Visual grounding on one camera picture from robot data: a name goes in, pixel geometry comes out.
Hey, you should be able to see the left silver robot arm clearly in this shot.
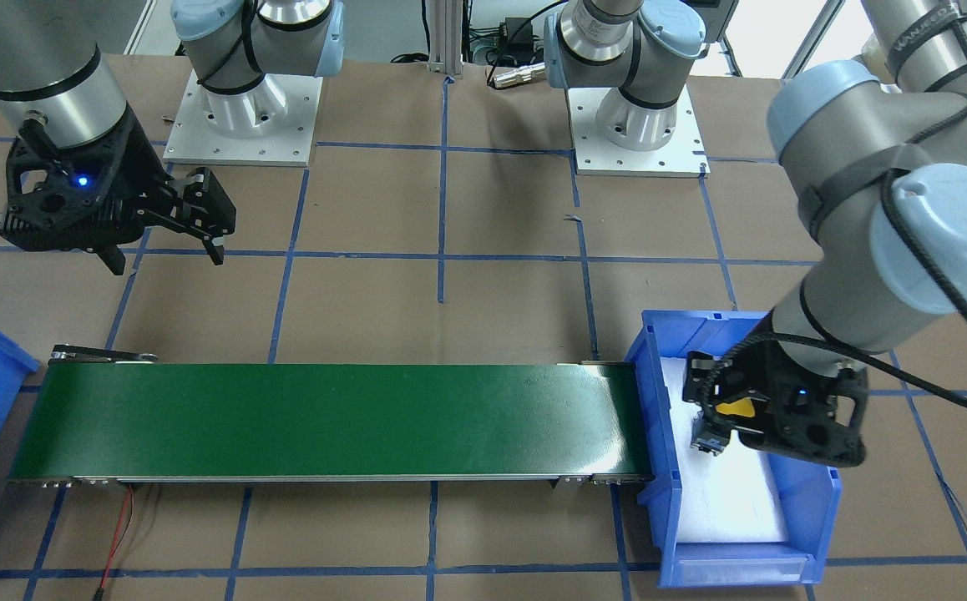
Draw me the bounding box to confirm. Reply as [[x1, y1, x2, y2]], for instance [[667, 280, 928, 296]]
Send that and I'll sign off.
[[683, 1, 967, 467]]

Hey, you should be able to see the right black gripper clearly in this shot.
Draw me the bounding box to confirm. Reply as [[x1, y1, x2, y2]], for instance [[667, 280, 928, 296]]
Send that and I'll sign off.
[[0, 108, 236, 276]]

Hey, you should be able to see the red black wire pair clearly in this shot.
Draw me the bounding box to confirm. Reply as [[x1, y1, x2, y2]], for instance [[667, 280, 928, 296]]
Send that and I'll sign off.
[[99, 486, 138, 590]]

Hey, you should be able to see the brown paper table cover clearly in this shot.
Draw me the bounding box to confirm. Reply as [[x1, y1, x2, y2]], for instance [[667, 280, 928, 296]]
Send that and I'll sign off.
[[0, 63, 967, 600]]

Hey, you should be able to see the yellow push button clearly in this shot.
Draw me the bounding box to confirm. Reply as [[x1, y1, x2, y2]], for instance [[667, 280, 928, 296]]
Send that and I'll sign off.
[[714, 398, 756, 418]]

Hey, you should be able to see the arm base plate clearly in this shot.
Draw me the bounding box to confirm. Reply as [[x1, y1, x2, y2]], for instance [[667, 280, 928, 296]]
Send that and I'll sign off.
[[566, 88, 710, 178], [163, 73, 326, 167]]

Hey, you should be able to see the aluminium frame post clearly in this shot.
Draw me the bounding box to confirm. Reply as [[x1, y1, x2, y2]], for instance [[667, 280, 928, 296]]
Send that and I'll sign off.
[[425, 1, 467, 79]]

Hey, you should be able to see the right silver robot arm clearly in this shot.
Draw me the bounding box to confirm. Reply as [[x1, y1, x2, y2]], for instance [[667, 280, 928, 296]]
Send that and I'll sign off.
[[0, 1, 345, 276]]

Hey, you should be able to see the green conveyor belt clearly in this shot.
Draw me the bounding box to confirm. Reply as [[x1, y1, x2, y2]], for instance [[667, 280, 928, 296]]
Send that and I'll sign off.
[[9, 359, 651, 486]]

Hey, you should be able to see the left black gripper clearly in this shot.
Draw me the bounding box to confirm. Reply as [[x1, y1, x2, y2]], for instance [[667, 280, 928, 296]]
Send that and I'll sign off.
[[682, 334, 868, 467]]

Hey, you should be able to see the white foam pad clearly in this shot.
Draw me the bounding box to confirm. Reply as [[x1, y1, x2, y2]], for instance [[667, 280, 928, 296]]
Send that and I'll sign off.
[[660, 358, 788, 543]]

